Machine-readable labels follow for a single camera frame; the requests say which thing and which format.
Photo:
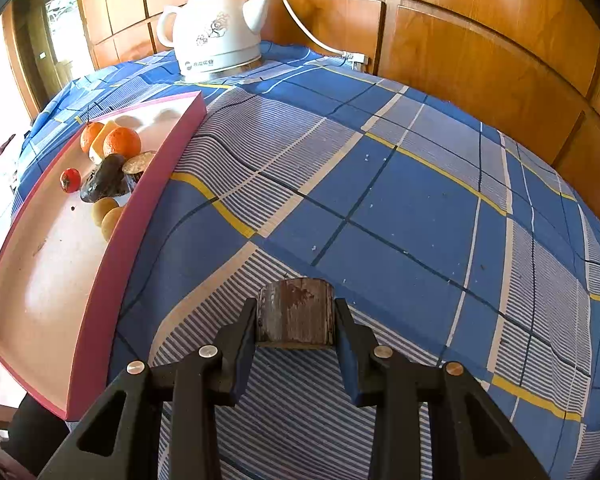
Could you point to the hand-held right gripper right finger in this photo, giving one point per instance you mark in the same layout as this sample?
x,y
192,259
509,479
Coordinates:
x,y
350,370

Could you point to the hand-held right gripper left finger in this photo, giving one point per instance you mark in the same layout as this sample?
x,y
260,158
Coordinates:
x,y
242,360

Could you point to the large dark sugarcane piece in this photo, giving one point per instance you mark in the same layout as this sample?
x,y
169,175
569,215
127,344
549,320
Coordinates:
x,y
295,312

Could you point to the small yellow longan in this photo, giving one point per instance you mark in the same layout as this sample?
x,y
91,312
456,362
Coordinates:
x,y
102,207
113,224

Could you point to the pink shallow tray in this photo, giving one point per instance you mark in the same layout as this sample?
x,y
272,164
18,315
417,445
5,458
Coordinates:
x,y
45,285

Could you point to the small dark sugarcane piece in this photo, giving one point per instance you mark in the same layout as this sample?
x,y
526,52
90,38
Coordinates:
x,y
137,164

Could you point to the orange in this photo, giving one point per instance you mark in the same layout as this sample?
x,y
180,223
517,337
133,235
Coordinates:
x,y
122,142
88,137

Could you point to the small red tomato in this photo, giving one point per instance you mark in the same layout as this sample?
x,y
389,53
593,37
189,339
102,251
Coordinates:
x,y
70,180

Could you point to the pale yellow banana piece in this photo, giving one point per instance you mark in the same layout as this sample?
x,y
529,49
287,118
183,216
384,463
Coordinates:
x,y
105,135

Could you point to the blue plaid tablecloth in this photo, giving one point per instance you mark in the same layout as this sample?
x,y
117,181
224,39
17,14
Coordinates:
x,y
405,210

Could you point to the small red object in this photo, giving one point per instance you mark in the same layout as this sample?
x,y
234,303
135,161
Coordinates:
x,y
4,149

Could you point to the white ceramic electric kettle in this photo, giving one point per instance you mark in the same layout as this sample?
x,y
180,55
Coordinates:
x,y
212,30

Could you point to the wooden panelled wardrobe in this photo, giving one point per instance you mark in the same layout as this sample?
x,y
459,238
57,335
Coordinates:
x,y
480,35

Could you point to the wooden framed glass door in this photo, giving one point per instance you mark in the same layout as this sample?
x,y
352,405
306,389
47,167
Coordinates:
x,y
50,35

